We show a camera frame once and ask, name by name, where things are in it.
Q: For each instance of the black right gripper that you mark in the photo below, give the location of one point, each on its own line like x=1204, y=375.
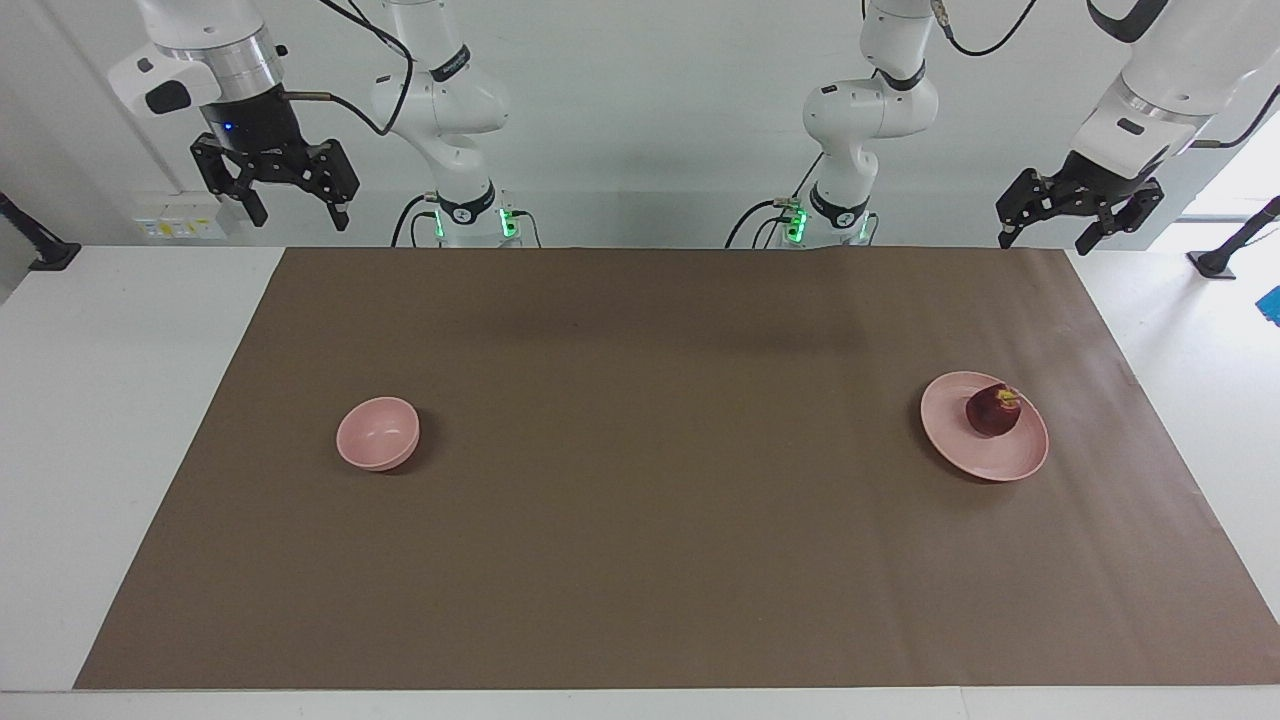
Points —
x=255, y=125

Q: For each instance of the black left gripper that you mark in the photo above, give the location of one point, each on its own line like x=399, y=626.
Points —
x=1090, y=190

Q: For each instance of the dark red apple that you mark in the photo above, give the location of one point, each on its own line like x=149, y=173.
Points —
x=992, y=415

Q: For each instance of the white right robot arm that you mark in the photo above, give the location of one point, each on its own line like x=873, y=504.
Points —
x=440, y=100

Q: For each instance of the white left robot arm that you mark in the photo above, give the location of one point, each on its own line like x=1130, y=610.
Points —
x=860, y=110

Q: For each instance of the pink plate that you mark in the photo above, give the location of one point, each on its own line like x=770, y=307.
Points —
x=975, y=450

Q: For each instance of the pink bowl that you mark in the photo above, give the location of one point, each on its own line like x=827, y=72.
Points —
x=375, y=435

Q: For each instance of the black clamp stand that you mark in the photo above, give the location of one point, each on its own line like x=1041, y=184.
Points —
x=1215, y=262
x=50, y=257

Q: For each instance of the blue object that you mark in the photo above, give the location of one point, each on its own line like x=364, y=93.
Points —
x=1270, y=305

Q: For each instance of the brown table mat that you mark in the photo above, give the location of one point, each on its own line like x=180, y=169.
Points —
x=640, y=500

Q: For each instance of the white wall outlet box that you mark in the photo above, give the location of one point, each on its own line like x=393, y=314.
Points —
x=180, y=225

